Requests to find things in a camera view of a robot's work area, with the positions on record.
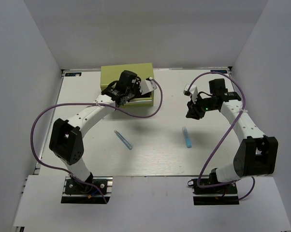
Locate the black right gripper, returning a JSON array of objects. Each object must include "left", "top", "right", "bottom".
[{"left": 186, "top": 93, "right": 218, "bottom": 120}]

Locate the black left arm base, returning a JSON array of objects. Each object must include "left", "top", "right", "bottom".
[{"left": 61, "top": 177, "right": 113, "bottom": 204}]

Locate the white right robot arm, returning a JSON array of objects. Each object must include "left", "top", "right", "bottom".
[{"left": 184, "top": 78, "right": 278, "bottom": 193}]

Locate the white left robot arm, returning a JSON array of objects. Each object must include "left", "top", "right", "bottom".
[{"left": 49, "top": 70, "right": 141, "bottom": 193}]

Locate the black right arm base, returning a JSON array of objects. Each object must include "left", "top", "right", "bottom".
[{"left": 187, "top": 178, "right": 239, "bottom": 206}]

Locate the green metal drawer chest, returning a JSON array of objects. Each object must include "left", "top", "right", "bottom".
[{"left": 100, "top": 63, "right": 154, "bottom": 108}]

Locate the blue capped highlighter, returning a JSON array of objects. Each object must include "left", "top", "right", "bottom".
[{"left": 182, "top": 127, "right": 192, "bottom": 148}]

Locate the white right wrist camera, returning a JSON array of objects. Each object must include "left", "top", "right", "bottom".
[{"left": 183, "top": 84, "right": 198, "bottom": 103}]

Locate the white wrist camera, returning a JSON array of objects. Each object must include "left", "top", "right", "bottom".
[
  {"left": 183, "top": 84, "right": 198, "bottom": 103},
  {"left": 140, "top": 77, "right": 157, "bottom": 95}
]

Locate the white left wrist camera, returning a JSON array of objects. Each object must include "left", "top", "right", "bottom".
[{"left": 140, "top": 77, "right": 157, "bottom": 95}]

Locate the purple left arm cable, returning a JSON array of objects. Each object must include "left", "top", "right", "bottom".
[{"left": 30, "top": 78, "right": 164, "bottom": 203}]

